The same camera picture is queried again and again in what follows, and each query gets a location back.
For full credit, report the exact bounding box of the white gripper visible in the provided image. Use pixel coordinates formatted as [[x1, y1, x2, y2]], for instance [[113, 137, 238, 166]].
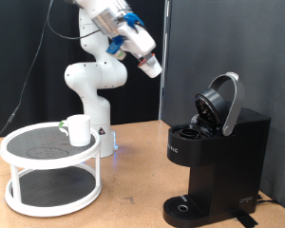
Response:
[[118, 23, 158, 68]]

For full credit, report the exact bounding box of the white coffee pod red lid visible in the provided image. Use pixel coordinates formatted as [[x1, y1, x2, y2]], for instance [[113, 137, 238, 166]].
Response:
[[138, 53, 163, 80]]

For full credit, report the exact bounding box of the black Keurig coffee machine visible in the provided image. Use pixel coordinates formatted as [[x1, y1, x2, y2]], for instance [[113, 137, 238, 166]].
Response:
[[162, 71, 272, 228]]

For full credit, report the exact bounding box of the grey metal vertical pole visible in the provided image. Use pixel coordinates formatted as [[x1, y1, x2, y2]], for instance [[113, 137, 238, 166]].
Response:
[[158, 0, 172, 122]]

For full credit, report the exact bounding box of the white two-tier turntable stand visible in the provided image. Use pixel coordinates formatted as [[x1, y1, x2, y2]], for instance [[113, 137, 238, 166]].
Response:
[[0, 121, 103, 219]]

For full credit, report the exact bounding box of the black tape strip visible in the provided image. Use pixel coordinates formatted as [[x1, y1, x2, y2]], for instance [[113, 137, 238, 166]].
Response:
[[232, 211, 259, 228]]

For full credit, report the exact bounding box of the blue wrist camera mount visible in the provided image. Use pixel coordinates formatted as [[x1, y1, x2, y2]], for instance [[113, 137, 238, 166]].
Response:
[[105, 34, 128, 62]]

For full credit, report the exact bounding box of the blue cable clip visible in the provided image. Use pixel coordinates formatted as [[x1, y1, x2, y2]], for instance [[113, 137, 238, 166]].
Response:
[[123, 11, 146, 29]]

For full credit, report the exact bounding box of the white mug green handle mark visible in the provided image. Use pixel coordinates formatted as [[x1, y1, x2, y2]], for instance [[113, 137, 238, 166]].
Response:
[[58, 114, 92, 147]]

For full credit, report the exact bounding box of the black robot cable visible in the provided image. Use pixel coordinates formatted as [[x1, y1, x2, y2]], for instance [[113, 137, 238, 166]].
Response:
[[0, 0, 102, 147]]

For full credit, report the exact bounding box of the black machine power cable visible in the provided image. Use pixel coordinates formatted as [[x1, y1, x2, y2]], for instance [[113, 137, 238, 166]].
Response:
[[256, 193, 283, 205]]

